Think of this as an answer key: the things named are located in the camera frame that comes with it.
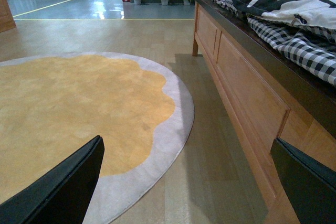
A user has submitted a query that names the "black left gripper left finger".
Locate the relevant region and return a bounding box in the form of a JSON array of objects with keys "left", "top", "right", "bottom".
[{"left": 1, "top": 135, "right": 104, "bottom": 223}]

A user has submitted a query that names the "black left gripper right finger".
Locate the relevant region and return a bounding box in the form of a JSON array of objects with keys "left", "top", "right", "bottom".
[{"left": 271, "top": 137, "right": 335, "bottom": 223}]

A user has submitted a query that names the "yellow and grey round rug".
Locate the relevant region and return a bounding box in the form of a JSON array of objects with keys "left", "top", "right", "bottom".
[{"left": 1, "top": 52, "right": 194, "bottom": 223}]

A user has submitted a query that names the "wooden bed frame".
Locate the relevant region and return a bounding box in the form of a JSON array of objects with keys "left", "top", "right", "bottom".
[{"left": 193, "top": 0, "right": 335, "bottom": 223}]

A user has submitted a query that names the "black white checkered bedsheet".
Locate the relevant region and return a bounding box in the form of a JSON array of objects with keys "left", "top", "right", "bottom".
[{"left": 212, "top": 0, "right": 335, "bottom": 86}]

